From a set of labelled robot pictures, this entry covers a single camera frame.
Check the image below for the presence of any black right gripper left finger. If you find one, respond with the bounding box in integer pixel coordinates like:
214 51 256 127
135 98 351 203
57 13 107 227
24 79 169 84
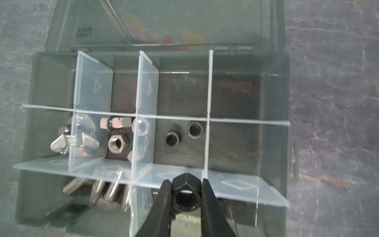
135 179 173 237

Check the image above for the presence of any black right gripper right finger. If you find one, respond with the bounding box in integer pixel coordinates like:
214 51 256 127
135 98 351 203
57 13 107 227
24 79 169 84
201 179 236 237

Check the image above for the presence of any black hex nut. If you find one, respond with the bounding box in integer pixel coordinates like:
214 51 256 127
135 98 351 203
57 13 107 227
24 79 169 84
187 121 203 139
163 131 180 149
172 173 201 212

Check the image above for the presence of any silver hex bolt large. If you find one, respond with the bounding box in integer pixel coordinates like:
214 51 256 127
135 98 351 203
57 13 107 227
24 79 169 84
97 171 123 211

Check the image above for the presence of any silver hex nut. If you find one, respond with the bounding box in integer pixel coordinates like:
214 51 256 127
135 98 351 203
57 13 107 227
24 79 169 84
108 134 129 154
131 118 150 136
127 151 141 163
100 117 132 130

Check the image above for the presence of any silver wing nut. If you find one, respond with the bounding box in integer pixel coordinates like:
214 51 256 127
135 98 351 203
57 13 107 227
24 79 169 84
58 114 96 136
75 133 100 158
50 134 74 155

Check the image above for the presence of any black hex bolt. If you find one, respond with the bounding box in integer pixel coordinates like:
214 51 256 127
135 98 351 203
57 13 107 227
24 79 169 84
218 198 258 227

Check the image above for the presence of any green plastic compartment organizer box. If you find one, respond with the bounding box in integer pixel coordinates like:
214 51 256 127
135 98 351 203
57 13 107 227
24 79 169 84
15 1 299 237

